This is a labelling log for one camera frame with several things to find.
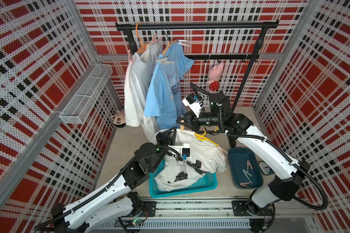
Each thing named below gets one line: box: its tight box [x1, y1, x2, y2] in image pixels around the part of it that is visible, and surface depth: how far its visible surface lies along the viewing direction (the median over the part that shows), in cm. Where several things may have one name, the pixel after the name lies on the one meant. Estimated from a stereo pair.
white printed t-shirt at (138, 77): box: [124, 42, 163, 143], surface depth 66 cm
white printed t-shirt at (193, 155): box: [154, 128, 228, 191], surface depth 76 cm
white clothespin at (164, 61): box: [155, 57, 175, 65], surface depth 58 cm
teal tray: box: [148, 158, 218, 199], surface depth 78 cm
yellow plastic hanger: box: [194, 126, 219, 148], surface depth 68 cm
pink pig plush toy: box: [206, 62, 225, 91], surface depth 95 cm
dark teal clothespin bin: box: [227, 146, 264, 189], surface depth 86 cm
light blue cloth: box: [143, 41, 195, 129], surface depth 71 cm
